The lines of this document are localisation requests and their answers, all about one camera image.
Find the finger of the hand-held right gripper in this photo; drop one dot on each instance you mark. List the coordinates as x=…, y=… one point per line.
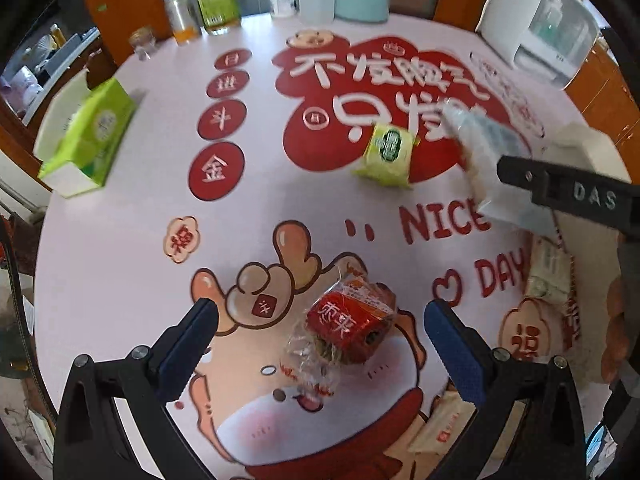
x=565, y=192

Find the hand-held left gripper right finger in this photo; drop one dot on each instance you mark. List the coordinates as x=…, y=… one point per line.
x=456, y=360

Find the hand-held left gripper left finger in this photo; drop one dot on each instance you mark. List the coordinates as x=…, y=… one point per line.
x=186, y=355

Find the cream snack packet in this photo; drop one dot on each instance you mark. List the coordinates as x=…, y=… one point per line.
x=445, y=425

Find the green and white cracker packet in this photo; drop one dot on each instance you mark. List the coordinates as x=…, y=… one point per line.
x=547, y=270

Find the red edged snack packet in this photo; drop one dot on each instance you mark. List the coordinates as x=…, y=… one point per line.
x=574, y=321

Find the clear plastic snack bag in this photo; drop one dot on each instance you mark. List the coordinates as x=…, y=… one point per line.
x=482, y=160

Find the red snack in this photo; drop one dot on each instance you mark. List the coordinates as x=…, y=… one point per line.
x=345, y=330

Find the small green snack packet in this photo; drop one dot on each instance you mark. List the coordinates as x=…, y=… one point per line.
x=390, y=152

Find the person's right hand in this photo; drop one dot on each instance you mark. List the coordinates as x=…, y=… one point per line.
x=622, y=330

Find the white storage cabinet with window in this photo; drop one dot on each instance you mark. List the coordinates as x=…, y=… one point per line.
x=542, y=30

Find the green tissue box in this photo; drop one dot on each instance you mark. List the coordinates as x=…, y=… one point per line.
x=85, y=140

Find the small glass jar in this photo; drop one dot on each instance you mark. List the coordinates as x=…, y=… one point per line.
x=142, y=44

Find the kitchen counter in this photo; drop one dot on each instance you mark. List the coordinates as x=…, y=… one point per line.
x=35, y=75

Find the wooden glass sliding door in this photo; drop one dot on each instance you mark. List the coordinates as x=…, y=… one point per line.
x=125, y=5

